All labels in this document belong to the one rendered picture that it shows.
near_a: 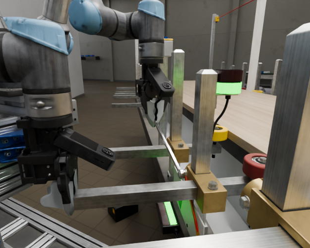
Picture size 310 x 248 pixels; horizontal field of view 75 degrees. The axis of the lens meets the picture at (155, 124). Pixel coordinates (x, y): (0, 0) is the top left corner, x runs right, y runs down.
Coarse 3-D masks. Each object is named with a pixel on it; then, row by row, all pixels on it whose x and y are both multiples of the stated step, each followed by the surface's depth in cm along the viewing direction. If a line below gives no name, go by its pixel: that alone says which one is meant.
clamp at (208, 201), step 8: (192, 176) 47; (200, 176) 46; (208, 176) 46; (200, 184) 43; (208, 184) 43; (200, 192) 42; (208, 192) 40; (216, 192) 40; (224, 192) 41; (200, 200) 42; (208, 200) 41; (216, 200) 41; (224, 200) 41; (200, 208) 42; (208, 208) 41; (216, 208) 41; (224, 208) 42
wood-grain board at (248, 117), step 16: (192, 96) 145; (224, 96) 145; (240, 96) 145; (256, 96) 145; (272, 96) 145; (192, 112) 106; (224, 112) 96; (240, 112) 96; (256, 112) 96; (272, 112) 96; (240, 128) 71; (256, 128) 71; (240, 144) 62; (256, 144) 57
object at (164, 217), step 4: (160, 204) 62; (160, 208) 61; (164, 208) 61; (160, 212) 59; (164, 212) 59; (164, 216) 58; (164, 220) 56; (168, 220) 56; (164, 224) 54; (168, 224) 54
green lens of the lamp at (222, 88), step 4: (220, 84) 42; (224, 84) 41; (228, 84) 41; (232, 84) 41; (236, 84) 41; (240, 84) 42; (220, 88) 42; (224, 88) 42; (228, 88) 41; (232, 88) 41; (236, 88) 41; (240, 88) 42; (216, 92) 43; (220, 92) 42; (224, 92) 42; (228, 92) 42; (232, 92) 41; (236, 92) 42; (240, 92) 43
